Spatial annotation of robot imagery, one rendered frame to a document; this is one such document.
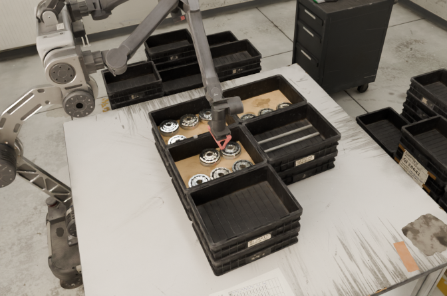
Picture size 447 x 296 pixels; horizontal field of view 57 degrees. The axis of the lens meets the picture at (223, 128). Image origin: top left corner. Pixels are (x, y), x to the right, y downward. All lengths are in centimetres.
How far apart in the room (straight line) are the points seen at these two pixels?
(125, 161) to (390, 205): 136
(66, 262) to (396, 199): 177
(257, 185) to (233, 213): 19
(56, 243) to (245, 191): 125
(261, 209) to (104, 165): 91
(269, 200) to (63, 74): 99
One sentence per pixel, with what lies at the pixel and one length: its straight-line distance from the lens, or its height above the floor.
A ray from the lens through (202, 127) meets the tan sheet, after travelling 219.
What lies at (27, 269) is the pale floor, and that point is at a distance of 293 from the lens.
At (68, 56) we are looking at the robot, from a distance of 159.
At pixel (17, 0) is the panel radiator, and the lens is 470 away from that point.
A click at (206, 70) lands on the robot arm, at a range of 164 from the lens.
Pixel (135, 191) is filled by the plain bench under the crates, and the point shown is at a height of 70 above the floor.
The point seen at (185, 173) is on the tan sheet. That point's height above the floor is 83.
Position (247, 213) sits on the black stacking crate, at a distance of 179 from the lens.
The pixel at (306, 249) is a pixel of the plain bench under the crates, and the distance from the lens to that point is 186.
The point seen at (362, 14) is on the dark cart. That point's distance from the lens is 341.
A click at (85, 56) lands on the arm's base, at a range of 162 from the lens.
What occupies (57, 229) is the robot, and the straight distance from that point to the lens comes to 271.
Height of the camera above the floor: 226
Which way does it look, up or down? 41 degrees down
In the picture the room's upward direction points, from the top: 3 degrees counter-clockwise
